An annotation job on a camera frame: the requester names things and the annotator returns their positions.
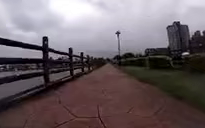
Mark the dark bushy trees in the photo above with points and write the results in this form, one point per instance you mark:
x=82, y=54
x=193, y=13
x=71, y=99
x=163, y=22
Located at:
x=127, y=55

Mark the red paved path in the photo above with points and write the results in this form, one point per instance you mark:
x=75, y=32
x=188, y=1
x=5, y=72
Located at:
x=103, y=100

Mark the low dark building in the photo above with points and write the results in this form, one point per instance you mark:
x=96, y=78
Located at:
x=155, y=51

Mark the trimmed green hedge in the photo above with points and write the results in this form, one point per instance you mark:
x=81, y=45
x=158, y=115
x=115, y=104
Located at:
x=158, y=62

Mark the dark wooden fence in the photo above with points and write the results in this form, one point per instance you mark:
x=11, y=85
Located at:
x=45, y=60

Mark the green grass strip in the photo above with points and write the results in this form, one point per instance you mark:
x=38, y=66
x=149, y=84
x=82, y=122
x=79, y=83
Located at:
x=176, y=83

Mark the tall grey tower building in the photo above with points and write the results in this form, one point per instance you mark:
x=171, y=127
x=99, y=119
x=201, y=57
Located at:
x=178, y=36

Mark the distant river bank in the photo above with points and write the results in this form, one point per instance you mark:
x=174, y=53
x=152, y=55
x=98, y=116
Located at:
x=13, y=68

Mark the grey river water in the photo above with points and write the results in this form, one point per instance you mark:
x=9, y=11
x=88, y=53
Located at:
x=10, y=88

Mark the dark group of buildings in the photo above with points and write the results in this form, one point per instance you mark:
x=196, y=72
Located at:
x=201, y=41

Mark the lamp post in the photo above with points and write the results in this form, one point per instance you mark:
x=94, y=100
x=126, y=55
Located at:
x=118, y=46

